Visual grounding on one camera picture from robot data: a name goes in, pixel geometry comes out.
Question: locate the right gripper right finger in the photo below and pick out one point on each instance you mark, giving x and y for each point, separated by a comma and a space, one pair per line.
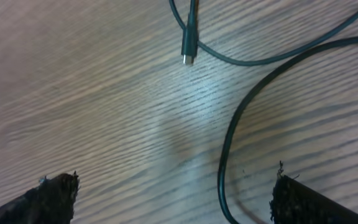
295, 203

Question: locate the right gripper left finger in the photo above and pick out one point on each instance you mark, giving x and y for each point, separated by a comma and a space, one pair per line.
51, 202

